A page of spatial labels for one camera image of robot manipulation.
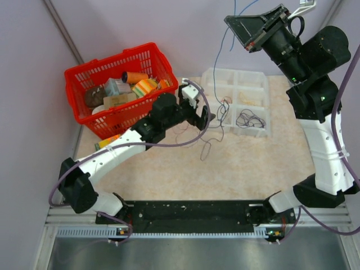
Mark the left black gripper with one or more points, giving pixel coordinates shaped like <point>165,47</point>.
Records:
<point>199,122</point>

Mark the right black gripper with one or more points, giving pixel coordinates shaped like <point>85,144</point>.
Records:
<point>250,30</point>

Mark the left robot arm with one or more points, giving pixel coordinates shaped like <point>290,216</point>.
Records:
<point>78,178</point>

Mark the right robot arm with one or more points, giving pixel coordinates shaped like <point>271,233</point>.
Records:
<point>313,97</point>

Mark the clear compartment tray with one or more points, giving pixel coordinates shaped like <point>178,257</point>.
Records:
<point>240,100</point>

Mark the striped yellow green box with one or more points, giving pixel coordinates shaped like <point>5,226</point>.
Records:
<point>144,87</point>

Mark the red plastic basket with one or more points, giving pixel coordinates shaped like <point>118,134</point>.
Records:
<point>146,58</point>

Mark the beige carton box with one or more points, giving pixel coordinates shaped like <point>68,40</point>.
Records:
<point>114,101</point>

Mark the teal grey box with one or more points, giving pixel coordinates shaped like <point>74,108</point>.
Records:
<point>114,87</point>

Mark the orange yellow box on table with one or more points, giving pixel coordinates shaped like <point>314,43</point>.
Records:
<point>105,142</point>

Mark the brown round item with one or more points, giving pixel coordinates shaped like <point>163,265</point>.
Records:
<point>94,97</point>

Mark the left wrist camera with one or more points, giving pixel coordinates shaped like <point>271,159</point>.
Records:
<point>191,91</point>

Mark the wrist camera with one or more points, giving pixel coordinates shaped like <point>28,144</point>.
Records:
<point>305,6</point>
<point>191,91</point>

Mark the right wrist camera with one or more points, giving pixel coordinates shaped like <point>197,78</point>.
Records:
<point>305,6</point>

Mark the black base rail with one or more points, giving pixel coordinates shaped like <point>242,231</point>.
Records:
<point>194,216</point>

